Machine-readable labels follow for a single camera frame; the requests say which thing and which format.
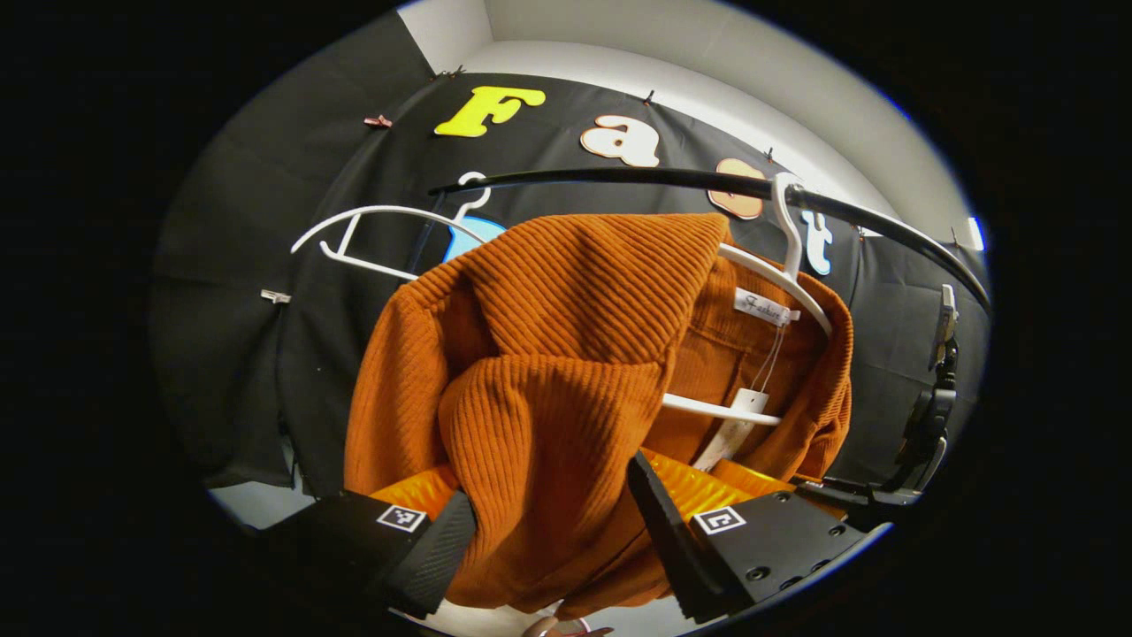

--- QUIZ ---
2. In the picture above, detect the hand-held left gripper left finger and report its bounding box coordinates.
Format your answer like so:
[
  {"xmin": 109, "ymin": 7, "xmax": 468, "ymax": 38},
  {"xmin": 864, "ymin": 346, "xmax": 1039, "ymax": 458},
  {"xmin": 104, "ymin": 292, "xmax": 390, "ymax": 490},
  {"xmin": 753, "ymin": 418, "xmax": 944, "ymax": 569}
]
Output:
[{"xmin": 261, "ymin": 464, "xmax": 479, "ymax": 620}]

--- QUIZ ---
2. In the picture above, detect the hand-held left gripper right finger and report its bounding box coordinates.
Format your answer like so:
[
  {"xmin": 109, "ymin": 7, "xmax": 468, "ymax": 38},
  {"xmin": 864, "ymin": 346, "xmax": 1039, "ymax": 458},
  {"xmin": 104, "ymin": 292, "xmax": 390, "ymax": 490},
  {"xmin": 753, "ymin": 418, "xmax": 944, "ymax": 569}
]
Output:
[{"xmin": 626, "ymin": 449, "xmax": 875, "ymax": 625}]

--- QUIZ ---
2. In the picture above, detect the orange corduroy jacket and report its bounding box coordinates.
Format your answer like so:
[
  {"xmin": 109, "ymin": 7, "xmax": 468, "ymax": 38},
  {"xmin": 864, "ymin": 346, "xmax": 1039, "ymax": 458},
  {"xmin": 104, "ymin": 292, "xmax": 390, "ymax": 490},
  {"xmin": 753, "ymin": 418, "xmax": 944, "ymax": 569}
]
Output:
[{"xmin": 343, "ymin": 212, "xmax": 854, "ymax": 620}]

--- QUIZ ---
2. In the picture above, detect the white clothes hanger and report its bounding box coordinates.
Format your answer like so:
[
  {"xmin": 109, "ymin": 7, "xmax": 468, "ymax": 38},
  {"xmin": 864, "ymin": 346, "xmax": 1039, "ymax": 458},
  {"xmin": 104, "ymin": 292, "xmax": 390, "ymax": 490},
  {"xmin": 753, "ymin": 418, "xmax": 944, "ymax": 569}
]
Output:
[
  {"xmin": 292, "ymin": 173, "xmax": 492, "ymax": 282},
  {"xmin": 663, "ymin": 173, "xmax": 837, "ymax": 427}
]

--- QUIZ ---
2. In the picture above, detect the black backdrop cloth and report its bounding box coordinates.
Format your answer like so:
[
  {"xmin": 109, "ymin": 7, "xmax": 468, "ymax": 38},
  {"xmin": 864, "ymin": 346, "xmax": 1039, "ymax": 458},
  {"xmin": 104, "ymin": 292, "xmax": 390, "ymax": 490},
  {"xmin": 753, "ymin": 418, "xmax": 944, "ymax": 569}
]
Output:
[{"xmin": 150, "ymin": 13, "xmax": 993, "ymax": 498}]

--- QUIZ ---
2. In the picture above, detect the black clothes rail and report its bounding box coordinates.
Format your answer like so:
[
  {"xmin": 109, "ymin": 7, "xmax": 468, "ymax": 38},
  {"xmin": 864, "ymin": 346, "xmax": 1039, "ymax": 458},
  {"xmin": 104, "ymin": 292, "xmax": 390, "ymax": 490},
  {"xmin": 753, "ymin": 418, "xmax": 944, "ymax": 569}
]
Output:
[{"xmin": 429, "ymin": 166, "xmax": 993, "ymax": 312}]

